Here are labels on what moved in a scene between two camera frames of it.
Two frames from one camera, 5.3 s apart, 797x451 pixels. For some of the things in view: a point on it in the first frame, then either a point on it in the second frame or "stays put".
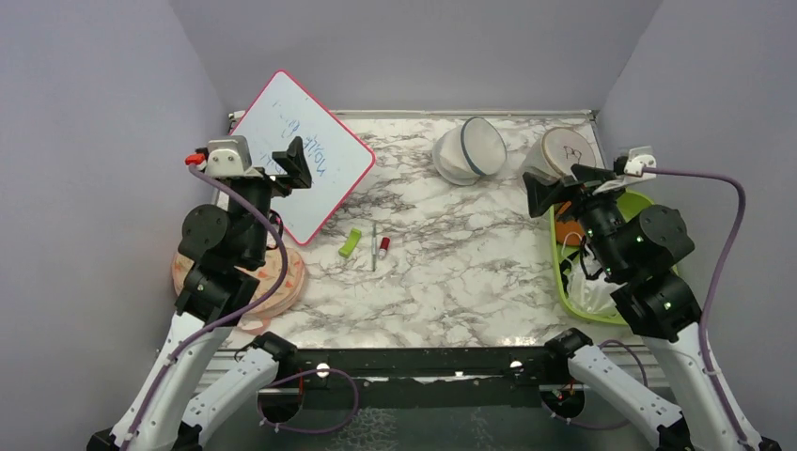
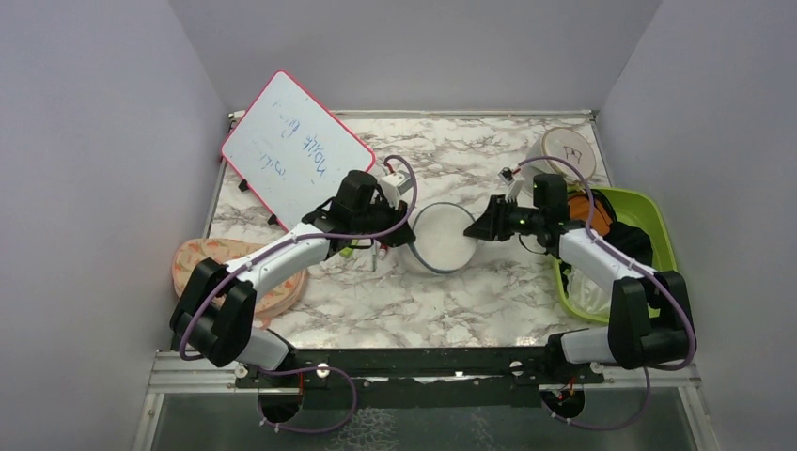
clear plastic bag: [592, 296] stays put
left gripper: [293, 163] to [397, 237]
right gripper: [540, 195] to [491, 225]
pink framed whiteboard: [279, 114] stays put
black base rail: [484, 378] stays put
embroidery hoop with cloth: [558, 149] stays put
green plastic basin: [629, 204] stays put
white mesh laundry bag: [475, 148] to [440, 243]
